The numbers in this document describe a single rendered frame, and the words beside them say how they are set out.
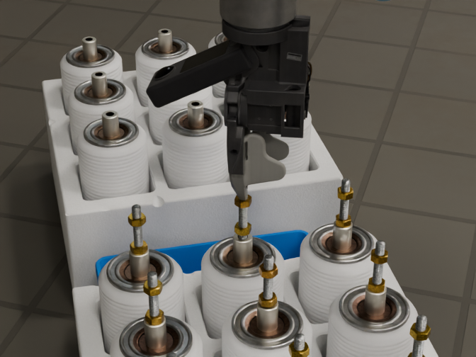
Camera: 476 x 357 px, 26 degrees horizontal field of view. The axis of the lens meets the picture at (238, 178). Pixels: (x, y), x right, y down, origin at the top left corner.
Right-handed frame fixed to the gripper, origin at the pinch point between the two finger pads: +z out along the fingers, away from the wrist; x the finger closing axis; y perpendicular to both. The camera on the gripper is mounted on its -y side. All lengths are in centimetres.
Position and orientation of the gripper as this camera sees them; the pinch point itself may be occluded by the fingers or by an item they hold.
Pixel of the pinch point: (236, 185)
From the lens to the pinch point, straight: 112.6
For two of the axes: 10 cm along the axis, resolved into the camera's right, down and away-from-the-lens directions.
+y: 9.9, 0.7, -1.0
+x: 1.2, -5.5, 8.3
